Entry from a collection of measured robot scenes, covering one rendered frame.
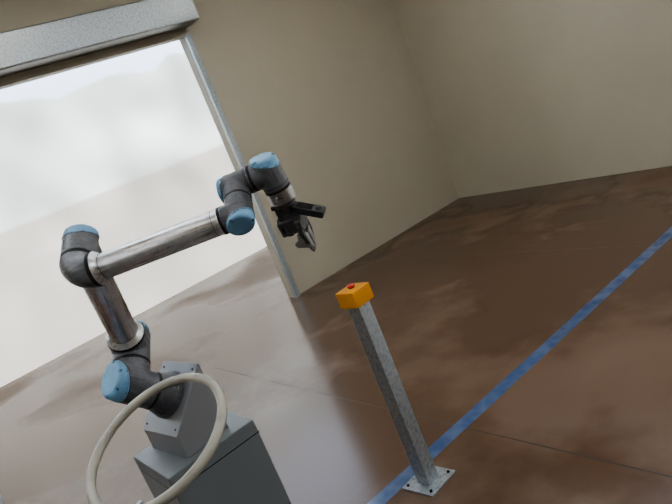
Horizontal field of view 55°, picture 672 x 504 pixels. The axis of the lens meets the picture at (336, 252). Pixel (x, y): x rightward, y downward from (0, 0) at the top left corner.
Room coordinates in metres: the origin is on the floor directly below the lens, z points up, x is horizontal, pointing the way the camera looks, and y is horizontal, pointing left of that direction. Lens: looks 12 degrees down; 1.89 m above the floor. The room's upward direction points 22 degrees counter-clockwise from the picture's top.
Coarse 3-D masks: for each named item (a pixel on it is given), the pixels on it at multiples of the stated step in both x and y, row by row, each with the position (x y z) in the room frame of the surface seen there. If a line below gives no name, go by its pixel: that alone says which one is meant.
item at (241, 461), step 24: (240, 432) 2.38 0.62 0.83; (144, 456) 2.48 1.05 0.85; (168, 456) 2.39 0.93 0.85; (192, 456) 2.30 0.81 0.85; (216, 456) 2.31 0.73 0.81; (240, 456) 2.36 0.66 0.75; (264, 456) 2.41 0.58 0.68; (168, 480) 2.20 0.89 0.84; (216, 480) 2.28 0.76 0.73; (240, 480) 2.33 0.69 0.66; (264, 480) 2.38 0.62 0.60
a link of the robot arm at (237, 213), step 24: (240, 192) 2.02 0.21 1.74; (216, 216) 1.97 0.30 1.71; (240, 216) 1.94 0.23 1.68; (144, 240) 2.01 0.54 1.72; (168, 240) 1.98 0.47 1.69; (192, 240) 1.98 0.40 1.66; (72, 264) 2.03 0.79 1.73; (96, 264) 2.01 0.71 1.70; (120, 264) 2.00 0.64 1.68; (144, 264) 2.02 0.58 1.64
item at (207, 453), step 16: (160, 384) 2.00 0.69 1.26; (176, 384) 1.99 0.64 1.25; (208, 384) 1.88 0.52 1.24; (144, 400) 2.00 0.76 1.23; (224, 400) 1.79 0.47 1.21; (128, 416) 1.98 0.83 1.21; (224, 416) 1.73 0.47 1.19; (112, 432) 1.93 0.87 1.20; (96, 448) 1.88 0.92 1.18; (208, 448) 1.64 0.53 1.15; (96, 464) 1.84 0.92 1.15; (192, 480) 1.59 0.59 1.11; (96, 496) 1.71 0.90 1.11; (160, 496) 1.58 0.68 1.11; (176, 496) 1.58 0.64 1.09
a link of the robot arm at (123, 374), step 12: (120, 360) 2.40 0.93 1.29; (132, 360) 2.40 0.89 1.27; (144, 360) 2.43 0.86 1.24; (108, 372) 2.38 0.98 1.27; (120, 372) 2.32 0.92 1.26; (132, 372) 2.35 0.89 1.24; (144, 372) 2.38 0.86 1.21; (156, 372) 2.44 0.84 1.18; (108, 384) 2.34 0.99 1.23; (120, 384) 2.30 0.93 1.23; (132, 384) 2.32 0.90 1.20; (144, 384) 2.35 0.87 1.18; (108, 396) 2.31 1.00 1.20; (120, 396) 2.30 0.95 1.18; (132, 396) 2.32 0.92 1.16; (144, 408) 2.38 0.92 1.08
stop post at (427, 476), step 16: (352, 288) 2.85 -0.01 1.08; (368, 288) 2.85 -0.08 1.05; (352, 304) 2.80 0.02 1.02; (368, 304) 2.85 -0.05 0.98; (352, 320) 2.87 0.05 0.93; (368, 320) 2.83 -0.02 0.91; (368, 336) 2.82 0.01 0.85; (368, 352) 2.85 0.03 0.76; (384, 352) 2.84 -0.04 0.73; (384, 368) 2.81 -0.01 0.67; (384, 384) 2.83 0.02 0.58; (400, 384) 2.85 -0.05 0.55; (400, 400) 2.83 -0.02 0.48; (400, 416) 2.82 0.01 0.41; (400, 432) 2.85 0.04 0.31; (416, 432) 2.84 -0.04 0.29; (416, 448) 2.81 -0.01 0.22; (416, 464) 2.83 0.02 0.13; (432, 464) 2.85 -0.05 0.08; (416, 480) 2.89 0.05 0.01; (432, 480) 2.83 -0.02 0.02; (432, 496) 2.72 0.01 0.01
